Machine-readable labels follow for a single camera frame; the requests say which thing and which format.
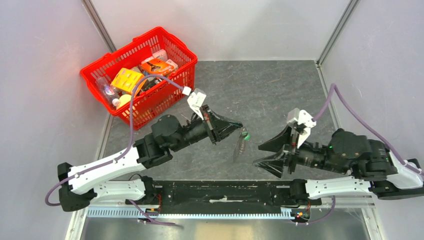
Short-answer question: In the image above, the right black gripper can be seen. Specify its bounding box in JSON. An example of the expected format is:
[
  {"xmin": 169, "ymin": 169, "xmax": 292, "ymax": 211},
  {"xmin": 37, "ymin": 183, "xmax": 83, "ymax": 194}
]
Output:
[{"xmin": 250, "ymin": 122, "xmax": 347, "ymax": 179}]

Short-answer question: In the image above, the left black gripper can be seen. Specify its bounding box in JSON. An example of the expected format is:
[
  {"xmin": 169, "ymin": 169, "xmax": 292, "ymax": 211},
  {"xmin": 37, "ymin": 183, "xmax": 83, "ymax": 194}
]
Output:
[{"xmin": 170, "ymin": 105, "xmax": 244, "ymax": 153}]

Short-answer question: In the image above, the green key tag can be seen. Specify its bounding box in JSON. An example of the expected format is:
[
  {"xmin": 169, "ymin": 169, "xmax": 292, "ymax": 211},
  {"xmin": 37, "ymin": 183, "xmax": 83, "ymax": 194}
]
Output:
[{"xmin": 241, "ymin": 131, "xmax": 250, "ymax": 141}]

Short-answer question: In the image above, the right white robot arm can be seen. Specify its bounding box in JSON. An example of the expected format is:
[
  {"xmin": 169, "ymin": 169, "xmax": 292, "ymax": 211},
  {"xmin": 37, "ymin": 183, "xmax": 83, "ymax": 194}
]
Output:
[{"xmin": 253, "ymin": 126, "xmax": 424, "ymax": 205}]

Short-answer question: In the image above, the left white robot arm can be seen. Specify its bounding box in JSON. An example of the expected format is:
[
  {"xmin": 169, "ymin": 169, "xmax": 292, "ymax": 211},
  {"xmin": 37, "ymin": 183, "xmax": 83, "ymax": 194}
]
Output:
[{"xmin": 57, "ymin": 105, "xmax": 243, "ymax": 212}]

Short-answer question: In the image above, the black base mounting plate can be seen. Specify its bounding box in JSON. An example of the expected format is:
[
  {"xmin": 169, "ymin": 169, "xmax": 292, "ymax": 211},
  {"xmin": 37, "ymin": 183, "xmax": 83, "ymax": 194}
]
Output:
[{"xmin": 135, "ymin": 179, "xmax": 322, "ymax": 215}]

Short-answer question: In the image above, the red plastic shopping basket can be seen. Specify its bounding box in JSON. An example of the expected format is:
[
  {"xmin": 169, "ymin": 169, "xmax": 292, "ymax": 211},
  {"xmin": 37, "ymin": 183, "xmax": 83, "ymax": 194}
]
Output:
[{"xmin": 80, "ymin": 26, "xmax": 198, "ymax": 130}]

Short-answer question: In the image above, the white small box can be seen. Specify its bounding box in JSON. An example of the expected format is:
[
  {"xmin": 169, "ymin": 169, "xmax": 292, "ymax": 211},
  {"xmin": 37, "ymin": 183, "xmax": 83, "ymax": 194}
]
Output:
[{"xmin": 141, "ymin": 49, "xmax": 169, "ymax": 64}]

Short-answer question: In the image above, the yellow round ball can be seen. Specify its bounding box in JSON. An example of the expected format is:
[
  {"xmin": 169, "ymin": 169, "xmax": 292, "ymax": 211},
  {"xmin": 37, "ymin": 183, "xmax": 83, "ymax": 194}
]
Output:
[{"xmin": 116, "ymin": 94, "xmax": 132, "ymax": 110}]

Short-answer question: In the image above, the yellow orange carton box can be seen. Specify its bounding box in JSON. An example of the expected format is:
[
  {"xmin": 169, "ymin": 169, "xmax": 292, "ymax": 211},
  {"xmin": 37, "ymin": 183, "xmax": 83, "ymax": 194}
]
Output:
[{"xmin": 111, "ymin": 67, "xmax": 145, "ymax": 95}]

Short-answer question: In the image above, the clear plastic bottle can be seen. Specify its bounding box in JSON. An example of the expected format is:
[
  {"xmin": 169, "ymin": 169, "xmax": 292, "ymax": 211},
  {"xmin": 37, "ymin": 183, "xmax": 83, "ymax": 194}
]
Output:
[{"xmin": 95, "ymin": 76, "xmax": 121, "ymax": 107}]

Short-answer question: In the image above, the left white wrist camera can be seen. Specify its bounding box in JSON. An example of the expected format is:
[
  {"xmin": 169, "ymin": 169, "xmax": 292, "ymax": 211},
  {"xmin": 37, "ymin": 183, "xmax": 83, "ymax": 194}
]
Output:
[{"xmin": 187, "ymin": 88, "xmax": 207, "ymax": 120}]

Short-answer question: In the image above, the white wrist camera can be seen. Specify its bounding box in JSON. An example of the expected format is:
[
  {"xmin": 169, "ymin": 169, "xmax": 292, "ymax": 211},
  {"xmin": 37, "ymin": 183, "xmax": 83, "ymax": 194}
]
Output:
[
  {"xmin": 286, "ymin": 108, "xmax": 317, "ymax": 149},
  {"xmin": 187, "ymin": 88, "xmax": 207, "ymax": 120}
]

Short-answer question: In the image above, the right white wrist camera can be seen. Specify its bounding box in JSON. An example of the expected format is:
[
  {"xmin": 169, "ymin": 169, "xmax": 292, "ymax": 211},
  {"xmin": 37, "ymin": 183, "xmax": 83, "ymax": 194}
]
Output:
[{"xmin": 286, "ymin": 108, "xmax": 317, "ymax": 149}]

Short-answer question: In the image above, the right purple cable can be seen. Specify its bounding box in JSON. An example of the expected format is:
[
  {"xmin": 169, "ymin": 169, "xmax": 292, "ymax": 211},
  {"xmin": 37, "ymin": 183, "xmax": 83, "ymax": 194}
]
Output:
[{"xmin": 294, "ymin": 83, "xmax": 424, "ymax": 227}]

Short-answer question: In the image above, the purple cable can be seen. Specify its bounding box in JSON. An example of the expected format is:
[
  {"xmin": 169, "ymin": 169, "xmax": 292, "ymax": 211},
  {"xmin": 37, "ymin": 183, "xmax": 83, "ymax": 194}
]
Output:
[
  {"xmin": 294, "ymin": 83, "xmax": 424, "ymax": 227},
  {"xmin": 44, "ymin": 74, "xmax": 193, "ymax": 227}
]

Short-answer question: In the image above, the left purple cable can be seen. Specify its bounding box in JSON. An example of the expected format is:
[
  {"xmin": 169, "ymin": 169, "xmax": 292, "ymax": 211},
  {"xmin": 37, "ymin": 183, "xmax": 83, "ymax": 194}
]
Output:
[{"xmin": 44, "ymin": 74, "xmax": 193, "ymax": 227}]

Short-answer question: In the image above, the white slotted cable duct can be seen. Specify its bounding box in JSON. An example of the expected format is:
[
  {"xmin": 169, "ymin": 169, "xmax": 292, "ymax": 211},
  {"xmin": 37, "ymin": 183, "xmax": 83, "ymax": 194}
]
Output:
[{"xmin": 86, "ymin": 206, "xmax": 294, "ymax": 220}]

